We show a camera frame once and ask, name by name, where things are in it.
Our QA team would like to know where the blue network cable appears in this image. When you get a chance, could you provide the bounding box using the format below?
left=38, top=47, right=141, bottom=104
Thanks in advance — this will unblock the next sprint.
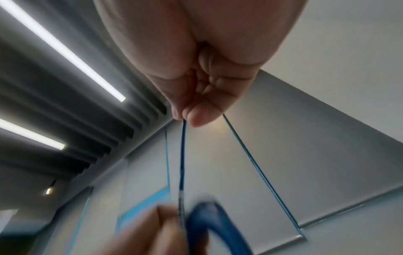
left=177, top=118, right=255, bottom=255

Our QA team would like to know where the person's left hand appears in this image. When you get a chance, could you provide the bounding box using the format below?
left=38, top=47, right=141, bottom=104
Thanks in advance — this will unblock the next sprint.
left=96, top=205, right=212, bottom=255

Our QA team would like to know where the linear ceiling light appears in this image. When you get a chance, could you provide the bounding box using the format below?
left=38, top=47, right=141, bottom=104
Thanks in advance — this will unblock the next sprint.
left=0, top=0, right=127, bottom=103
left=0, top=118, right=68, bottom=151

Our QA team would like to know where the ceiling pendant lamp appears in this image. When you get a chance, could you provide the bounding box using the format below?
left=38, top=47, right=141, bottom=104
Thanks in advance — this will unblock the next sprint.
left=44, top=179, right=60, bottom=196

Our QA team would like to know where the person's right hand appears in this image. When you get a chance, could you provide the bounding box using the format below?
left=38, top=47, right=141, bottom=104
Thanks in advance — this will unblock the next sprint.
left=92, top=0, right=311, bottom=128

